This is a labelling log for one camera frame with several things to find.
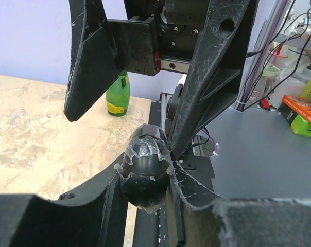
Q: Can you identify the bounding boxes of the orange green cardboard box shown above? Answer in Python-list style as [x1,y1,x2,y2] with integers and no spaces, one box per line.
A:
[279,95,311,137]

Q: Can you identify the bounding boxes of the red white plastic cup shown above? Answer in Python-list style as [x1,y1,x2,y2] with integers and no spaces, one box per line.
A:
[268,44,288,69]

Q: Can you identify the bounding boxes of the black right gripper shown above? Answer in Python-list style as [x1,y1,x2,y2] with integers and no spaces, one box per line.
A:
[64,0,258,157]

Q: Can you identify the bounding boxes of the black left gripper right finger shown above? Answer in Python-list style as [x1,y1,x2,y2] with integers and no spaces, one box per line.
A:
[167,156,311,247]

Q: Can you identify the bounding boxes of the black earbud charging case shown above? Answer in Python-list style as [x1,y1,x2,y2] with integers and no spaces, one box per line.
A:
[117,124,172,214]

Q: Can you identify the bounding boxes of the purple cable loop front right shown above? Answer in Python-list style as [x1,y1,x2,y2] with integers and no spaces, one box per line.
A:
[196,127,220,157]

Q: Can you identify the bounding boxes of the green glass bottle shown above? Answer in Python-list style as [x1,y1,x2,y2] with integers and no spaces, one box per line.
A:
[106,70,130,117]

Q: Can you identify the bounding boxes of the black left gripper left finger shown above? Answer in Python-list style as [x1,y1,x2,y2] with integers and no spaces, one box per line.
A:
[0,164,128,246]

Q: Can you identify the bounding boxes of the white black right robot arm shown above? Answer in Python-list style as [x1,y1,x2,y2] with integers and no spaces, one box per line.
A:
[64,0,258,158]

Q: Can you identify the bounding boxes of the black cables on desk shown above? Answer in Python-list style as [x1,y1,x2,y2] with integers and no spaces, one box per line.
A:
[241,6,311,113]

